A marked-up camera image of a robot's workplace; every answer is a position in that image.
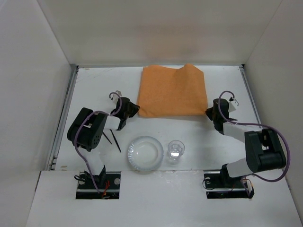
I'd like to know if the orange cloth napkin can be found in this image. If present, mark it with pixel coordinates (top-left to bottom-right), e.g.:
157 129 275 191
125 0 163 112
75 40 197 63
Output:
137 64 208 118

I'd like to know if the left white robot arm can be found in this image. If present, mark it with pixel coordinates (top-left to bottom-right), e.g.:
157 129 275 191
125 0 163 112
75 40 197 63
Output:
67 96 140 189

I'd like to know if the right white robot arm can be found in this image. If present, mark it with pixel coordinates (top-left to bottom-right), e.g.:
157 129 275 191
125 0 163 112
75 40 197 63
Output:
205 98 290 187

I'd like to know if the black plastic knife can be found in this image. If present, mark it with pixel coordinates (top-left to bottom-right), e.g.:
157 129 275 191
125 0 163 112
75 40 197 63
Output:
110 129 122 153

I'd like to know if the clear plastic plate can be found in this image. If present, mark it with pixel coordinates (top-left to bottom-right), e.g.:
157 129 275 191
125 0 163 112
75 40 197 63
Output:
127 136 164 172

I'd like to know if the clear plastic cup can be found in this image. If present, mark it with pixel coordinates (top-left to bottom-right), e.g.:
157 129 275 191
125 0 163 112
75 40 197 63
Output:
167 140 185 165

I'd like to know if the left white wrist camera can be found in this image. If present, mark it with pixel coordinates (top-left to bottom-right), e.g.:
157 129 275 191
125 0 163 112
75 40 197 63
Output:
109 90 122 103

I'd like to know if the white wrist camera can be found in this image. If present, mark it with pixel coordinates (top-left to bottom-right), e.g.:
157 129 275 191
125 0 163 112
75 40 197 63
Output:
229 97 240 112
109 90 122 103

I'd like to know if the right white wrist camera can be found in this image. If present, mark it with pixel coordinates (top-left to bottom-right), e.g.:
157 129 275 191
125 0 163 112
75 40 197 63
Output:
229 97 240 112

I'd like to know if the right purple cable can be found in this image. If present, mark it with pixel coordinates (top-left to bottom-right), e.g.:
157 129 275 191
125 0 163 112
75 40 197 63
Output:
217 90 291 183

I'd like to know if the purple cable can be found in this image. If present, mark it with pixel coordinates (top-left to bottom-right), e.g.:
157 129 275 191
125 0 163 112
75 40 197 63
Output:
74 92 123 193
217 90 291 183

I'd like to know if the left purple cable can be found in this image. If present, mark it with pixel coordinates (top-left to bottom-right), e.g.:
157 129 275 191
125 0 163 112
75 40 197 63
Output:
74 92 123 193

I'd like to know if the right aluminium table rail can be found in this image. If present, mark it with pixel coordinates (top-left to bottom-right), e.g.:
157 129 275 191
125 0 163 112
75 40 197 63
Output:
239 64 291 183

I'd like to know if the aluminium table rail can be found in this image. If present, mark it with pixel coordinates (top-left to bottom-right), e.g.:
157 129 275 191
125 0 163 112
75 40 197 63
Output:
239 64 291 183
46 64 79 170

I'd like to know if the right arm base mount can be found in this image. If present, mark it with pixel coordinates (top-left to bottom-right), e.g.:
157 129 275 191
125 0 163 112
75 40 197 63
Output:
202 171 255 199

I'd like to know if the left aluminium table rail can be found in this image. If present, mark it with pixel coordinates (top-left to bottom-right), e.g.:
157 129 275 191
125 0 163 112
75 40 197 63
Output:
46 64 79 170

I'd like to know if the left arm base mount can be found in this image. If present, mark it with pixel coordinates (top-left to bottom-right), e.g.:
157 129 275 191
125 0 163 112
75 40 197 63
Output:
74 172 121 200

